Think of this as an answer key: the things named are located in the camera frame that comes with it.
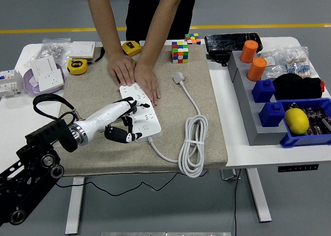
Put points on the person's left hand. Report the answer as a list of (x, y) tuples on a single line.
[(148, 81)]

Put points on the white and black robot left hand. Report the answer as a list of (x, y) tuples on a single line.
[(103, 117)]

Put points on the person's right hand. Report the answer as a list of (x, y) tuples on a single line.
[(122, 69)]

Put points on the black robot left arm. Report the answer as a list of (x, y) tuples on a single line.
[(38, 140)]

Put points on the grey-brown mat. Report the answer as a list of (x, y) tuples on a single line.
[(116, 156)]

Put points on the large colourful puzzle cube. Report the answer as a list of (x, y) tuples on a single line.
[(180, 52)]

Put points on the small colourful puzzle cube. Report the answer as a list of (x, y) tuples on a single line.
[(193, 39)]

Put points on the white socket panel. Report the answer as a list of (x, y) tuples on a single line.
[(51, 80)]

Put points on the person's body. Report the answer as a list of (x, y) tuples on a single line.
[(155, 11)]

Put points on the plastic bag of screws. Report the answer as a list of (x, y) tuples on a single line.
[(51, 50)]

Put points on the purple bowl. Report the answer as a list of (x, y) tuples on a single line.
[(29, 87)]

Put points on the white table leg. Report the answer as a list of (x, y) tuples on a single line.
[(258, 194), (74, 205)]

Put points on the white circuit breaker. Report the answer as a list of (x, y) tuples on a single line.
[(9, 83)]

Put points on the grey stepped block holder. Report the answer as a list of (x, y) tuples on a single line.
[(248, 112)]

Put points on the orange cylinder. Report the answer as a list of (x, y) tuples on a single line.
[(256, 69), (249, 52)]

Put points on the blue block with knob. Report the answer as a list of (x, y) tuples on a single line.
[(272, 115), (263, 91)]

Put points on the clear plastic bag of parts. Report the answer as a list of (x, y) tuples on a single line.
[(270, 63)]

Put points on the black cloth bundle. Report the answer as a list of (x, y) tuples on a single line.
[(297, 86)]

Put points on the plastic bag of resistors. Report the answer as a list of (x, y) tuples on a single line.
[(297, 63)]

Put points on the yellow lemon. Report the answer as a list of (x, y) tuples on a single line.
[(297, 122)]

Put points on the blue plastic bin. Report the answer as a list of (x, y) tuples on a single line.
[(305, 140)]

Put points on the dark capacitors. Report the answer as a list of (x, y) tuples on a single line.
[(316, 114)]

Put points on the black table control panel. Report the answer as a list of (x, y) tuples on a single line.
[(298, 168)]

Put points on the white wall switch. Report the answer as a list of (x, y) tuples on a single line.
[(82, 49)]

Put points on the white blank switch panel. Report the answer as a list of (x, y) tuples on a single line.
[(42, 65)]

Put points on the metal bracket under table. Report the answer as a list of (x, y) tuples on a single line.
[(228, 174)]

